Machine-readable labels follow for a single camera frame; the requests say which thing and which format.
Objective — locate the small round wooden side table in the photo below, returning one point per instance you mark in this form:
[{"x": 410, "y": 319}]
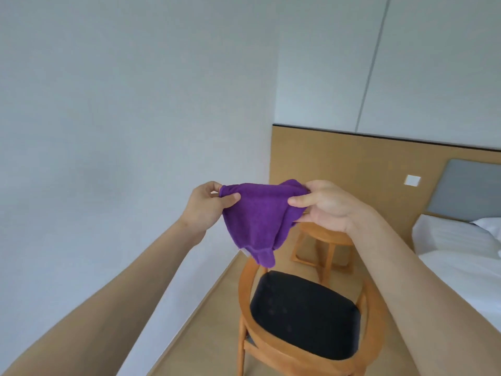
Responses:
[{"x": 325, "y": 246}]

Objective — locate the wooden chair with black seat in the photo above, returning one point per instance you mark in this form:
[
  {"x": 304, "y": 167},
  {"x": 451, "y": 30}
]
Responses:
[{"x": 305, "y": 317}]

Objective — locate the person's left thumb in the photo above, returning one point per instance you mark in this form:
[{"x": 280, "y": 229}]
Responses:
[{"x": 227, "y": 201}]

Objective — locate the white bed with duvet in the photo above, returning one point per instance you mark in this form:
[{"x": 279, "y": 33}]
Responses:
[{"x": 462, "y": 262}]

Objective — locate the white pillow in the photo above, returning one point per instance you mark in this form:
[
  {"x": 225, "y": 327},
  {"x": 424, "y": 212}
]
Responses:
[{"x": 489, "y": 227}]

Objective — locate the person's left hand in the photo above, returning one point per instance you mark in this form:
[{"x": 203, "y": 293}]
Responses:
[{"x": 202, "y": 209}]

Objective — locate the person's right forearm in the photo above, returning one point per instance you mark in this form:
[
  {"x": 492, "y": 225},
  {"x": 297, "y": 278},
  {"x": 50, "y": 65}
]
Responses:
[{"x": 422, "y": 297}]

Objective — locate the grey padded headboard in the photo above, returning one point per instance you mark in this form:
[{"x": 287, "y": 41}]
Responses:
[{"x": 465, "y": 189}]

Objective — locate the white wall switch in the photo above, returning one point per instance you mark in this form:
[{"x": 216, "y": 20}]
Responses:
[{"x": 412, "y": 180}]

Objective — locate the person's left forearm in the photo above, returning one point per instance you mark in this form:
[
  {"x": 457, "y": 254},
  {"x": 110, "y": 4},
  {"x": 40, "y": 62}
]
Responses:
[{"x": 105, "y": 301}]

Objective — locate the purple towel cloth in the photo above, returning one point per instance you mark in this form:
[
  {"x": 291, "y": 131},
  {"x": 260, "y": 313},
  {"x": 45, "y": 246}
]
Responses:
[{"x": 258, "y": 219}]

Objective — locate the person's right hand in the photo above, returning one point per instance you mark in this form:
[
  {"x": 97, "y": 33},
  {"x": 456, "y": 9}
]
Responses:
[{"x": 332, "y": 209}]

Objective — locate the person's right thumb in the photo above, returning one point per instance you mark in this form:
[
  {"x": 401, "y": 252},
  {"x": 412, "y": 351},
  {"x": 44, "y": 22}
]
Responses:
[{"x": 303, "y": 200}]

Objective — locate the wooden wall panel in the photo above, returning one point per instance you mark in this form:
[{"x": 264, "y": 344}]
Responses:
[{"x": 352, "y": 172}]

